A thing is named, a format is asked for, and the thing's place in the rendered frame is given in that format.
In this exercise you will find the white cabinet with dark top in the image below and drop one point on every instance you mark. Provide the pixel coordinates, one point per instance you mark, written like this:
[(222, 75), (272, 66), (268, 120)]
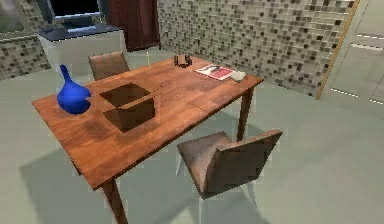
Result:
[(80, 46)]

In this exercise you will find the blue vase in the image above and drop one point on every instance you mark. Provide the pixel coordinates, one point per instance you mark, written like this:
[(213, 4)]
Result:
[(73, 96)]

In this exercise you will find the black television set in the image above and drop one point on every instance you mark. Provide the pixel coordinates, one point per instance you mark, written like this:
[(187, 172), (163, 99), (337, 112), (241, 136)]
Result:
[(75, 13)]

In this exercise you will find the dark red curtain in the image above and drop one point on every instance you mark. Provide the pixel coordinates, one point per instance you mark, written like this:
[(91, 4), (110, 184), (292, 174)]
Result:
[(135, 23)]

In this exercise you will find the pale room door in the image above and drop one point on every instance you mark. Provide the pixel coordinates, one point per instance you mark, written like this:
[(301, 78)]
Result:
[(358, 53)]

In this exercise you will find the brown chair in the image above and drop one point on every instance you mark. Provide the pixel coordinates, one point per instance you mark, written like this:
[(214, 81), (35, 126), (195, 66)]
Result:
[(226, 163), (108, 65)]

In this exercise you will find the brown open box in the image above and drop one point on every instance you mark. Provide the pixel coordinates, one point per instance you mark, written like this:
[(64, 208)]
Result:
[(131, 111)]

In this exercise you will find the red and white magazine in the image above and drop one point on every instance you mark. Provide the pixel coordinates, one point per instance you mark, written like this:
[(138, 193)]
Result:
[(215, 71)]

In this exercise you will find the thin pale candle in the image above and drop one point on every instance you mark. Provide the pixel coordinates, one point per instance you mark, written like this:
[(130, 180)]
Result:
[(148, 61)]

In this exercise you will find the grey cloth lump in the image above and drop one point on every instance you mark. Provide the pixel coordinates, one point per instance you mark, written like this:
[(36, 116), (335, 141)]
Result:
[(238, 76)]

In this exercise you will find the brown wooden table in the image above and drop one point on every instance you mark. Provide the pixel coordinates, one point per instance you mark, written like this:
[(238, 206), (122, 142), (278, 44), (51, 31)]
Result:
[(173, 100)]

